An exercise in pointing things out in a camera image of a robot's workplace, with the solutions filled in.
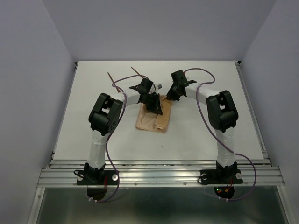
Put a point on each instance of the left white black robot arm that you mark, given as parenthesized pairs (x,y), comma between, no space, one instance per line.
(106,115)

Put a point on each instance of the copper knife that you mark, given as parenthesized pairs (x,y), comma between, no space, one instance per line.
(112,80)

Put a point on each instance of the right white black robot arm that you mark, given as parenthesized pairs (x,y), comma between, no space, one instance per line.
(222,118)

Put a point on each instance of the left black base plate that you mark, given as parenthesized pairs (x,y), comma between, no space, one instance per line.
(105,178)

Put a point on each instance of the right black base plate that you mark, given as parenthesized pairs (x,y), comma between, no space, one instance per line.
(219,177)

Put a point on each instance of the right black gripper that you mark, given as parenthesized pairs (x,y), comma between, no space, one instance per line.
(174,92)

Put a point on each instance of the aluminium rail frame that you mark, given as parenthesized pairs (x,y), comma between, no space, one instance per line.
(158,173)

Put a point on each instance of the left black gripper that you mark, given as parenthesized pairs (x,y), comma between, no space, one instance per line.
(153,102)

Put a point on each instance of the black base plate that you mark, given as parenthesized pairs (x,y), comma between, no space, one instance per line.
(219,177)
(105,178)

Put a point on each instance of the peach satin napkin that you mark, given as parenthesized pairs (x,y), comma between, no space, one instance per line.
(152,122)

